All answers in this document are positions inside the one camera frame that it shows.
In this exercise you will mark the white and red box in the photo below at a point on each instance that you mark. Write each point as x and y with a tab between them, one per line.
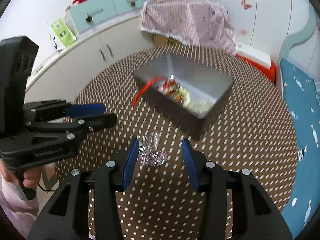
260	60

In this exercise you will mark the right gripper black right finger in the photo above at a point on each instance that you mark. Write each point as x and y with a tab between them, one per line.
255	216

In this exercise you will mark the grey metal jewelry box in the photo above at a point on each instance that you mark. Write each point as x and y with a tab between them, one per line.
205	92

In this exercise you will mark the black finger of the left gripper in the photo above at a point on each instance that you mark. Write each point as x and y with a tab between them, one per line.
74	130
55	109

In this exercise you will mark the teal drawer unit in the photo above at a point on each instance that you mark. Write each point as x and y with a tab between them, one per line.
92	12

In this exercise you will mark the teal bed mattress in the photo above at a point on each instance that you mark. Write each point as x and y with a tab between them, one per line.
300	95

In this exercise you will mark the pink patterned cloth cover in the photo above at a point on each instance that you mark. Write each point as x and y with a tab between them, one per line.
190	22

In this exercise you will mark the person's left hand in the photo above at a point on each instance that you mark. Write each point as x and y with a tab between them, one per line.
31	177

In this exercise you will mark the silver crystal hair clip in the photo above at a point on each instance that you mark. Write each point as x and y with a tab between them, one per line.
149	152

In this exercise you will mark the white cabinet with handles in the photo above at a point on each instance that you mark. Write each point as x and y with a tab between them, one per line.
65	75

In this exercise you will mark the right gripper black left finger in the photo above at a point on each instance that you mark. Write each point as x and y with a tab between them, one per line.
66	214

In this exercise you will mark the green paper bag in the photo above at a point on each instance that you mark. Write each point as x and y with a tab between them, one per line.
63	33

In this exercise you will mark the brown cardboard box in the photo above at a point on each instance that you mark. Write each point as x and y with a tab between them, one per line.
160	40

